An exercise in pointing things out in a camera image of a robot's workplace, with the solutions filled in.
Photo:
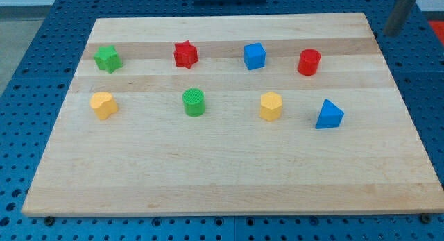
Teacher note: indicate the grey robot arm rod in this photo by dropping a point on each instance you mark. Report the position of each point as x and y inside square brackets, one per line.
[398, 17]

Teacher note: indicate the red cylinder block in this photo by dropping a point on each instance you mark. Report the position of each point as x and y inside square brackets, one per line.
[308, 62]

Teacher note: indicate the red star block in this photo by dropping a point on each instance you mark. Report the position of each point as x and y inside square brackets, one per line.
[185, 54]

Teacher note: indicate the green star block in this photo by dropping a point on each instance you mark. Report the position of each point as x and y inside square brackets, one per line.
[107, 59]

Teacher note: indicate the green cylinder block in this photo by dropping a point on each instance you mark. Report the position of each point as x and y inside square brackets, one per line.
[194, 102]

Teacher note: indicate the yellow heart block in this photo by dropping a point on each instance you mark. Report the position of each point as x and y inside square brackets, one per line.
[103, 104]

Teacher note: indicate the wooden board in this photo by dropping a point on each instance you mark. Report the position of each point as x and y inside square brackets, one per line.
[151, 159]

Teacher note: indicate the blue cube block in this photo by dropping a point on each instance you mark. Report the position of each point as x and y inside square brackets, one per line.
[254, 56]

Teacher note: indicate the yellow hexagon block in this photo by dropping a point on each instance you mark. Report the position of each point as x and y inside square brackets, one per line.
[270, 106]

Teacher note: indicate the blue triangle block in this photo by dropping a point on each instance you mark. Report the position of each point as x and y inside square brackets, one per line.
[330, 116]

